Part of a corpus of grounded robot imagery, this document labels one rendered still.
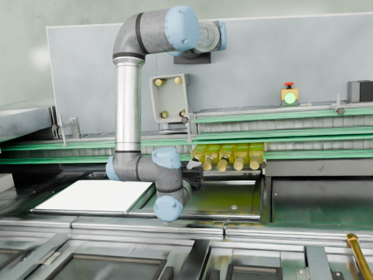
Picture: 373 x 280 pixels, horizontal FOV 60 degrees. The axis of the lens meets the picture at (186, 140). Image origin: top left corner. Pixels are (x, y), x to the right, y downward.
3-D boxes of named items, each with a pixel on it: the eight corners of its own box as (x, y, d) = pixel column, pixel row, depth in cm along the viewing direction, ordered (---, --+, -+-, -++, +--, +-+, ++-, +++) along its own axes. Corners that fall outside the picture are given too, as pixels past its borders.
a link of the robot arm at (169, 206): (177, 195, 84) (181, 225, 86) (188, 180, 94) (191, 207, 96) (149, 195, 86) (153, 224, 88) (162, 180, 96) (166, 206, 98)
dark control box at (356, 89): (347, 99, 140) (351, 102, 132) (347, 81, 138) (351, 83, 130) (368, 98, 138) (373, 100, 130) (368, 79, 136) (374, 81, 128)
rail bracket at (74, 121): (80, 138, 176) (54, 149, 155) (75, 108, 172) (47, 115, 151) (88, 138, 174) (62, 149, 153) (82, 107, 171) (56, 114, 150)
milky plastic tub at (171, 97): (160, 120, 164) (154, 123, 156) (155, 75, 159) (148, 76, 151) (192, 118, 160) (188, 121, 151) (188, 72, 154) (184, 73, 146)
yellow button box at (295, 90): (281, 104, 147) (281, 106, 141) (280, 87, 146) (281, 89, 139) (297, 103, 146) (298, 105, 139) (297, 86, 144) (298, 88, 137)
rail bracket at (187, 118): (190, 138, 149) (183, 145, 137) (186, 101, 145) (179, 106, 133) (196, 138, 148) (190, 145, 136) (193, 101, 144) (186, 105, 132)
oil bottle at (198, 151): (201, 152, 150) (190, 167, 130) (200, 140, 148) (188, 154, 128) (212, 151, 148) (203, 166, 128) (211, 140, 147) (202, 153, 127)
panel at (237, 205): (78, 184, 160) (30, 216, 128) (77, 179, 159) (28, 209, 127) (263, 184, 135) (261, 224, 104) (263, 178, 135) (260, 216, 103)
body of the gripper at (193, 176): (205, 186, 111) (197, 200, 100) (181, 185, 113) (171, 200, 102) (203, 165, 109) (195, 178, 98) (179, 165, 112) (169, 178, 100)
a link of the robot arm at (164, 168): (134, 154, 87) (140, 191, 89) (172, 154, 83) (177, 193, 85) (147, 146, 94) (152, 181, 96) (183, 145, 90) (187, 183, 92)
